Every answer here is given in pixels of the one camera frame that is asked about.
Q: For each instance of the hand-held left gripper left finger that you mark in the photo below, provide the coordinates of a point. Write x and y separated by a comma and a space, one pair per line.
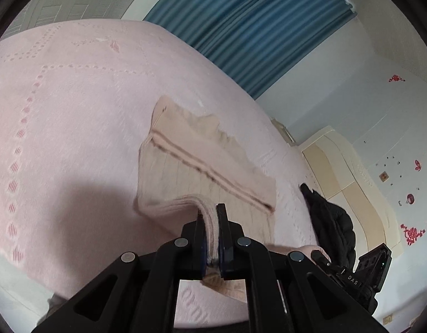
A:
201, 246

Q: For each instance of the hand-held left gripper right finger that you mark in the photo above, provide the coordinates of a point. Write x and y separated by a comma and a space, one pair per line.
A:
223, 246

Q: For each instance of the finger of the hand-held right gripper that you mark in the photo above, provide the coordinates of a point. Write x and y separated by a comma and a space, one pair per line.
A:
321, 259

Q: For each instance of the pink knit sweater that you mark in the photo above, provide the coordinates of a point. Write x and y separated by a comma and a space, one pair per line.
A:
185, 170

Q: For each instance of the black puffer jacket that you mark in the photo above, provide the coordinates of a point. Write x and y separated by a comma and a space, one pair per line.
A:
331, 218

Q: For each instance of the cream wooden headboard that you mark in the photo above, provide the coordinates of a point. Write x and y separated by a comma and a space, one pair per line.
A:
345, 180

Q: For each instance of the bed with pink sheet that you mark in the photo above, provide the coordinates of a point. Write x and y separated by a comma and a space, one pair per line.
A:
78, 128

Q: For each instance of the blue curtain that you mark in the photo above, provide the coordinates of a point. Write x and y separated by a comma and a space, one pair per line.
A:
255, 31

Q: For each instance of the white wardrobe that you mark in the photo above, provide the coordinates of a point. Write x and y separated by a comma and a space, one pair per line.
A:
81, 0

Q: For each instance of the red wall decal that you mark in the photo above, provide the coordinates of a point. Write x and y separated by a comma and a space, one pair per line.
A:
410, 199
396, 78
412, 233
418, 164

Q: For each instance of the orange square wall sticker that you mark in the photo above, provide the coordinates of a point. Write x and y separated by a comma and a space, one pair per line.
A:
384, 176

